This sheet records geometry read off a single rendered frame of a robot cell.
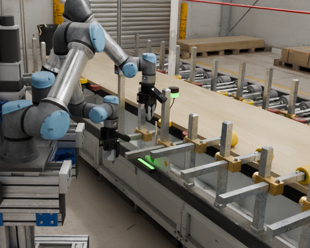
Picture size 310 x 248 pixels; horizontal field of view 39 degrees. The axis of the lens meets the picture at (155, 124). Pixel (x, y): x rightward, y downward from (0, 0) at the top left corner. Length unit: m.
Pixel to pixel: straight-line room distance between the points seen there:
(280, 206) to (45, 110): 1.18
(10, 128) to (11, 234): 0.68
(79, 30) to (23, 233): 1.02
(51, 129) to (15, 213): 0.47
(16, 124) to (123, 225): 1.75
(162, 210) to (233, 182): 0.88
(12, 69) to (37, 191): 0.54
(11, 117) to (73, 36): 0.42
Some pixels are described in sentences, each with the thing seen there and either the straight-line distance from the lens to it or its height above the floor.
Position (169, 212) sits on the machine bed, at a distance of 3.04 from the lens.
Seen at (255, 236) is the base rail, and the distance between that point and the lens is 2.00.
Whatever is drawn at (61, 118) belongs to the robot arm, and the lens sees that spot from 1.68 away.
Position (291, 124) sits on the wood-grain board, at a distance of 2.84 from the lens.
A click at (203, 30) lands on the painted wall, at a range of 12.33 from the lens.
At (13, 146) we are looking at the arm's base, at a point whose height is 1.11.
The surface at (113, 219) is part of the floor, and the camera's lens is 3.38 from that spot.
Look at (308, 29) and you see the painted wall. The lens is 10.82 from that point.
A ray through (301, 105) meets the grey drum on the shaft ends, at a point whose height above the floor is 0.83.
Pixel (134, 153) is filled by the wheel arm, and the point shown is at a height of 0.86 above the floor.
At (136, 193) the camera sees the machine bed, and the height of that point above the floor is 0.17.
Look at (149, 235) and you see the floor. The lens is 3.20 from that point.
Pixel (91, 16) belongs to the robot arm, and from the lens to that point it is 2.15.
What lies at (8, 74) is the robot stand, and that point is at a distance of 1.99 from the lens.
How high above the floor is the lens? 1.76
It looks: 19 degrees down
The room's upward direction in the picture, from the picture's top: 2 degrees clockwise
